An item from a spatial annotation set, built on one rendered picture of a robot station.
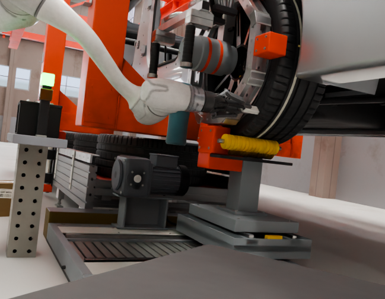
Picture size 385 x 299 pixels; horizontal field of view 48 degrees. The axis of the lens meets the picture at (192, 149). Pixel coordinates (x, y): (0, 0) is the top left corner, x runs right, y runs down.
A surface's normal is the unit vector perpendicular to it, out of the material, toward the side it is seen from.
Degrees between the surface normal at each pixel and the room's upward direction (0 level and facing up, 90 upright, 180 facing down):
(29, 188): 90
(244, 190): 90
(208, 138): 90
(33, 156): 90
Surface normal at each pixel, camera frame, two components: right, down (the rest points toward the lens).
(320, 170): -0.91, -0.11
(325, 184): 0.40, 0.04
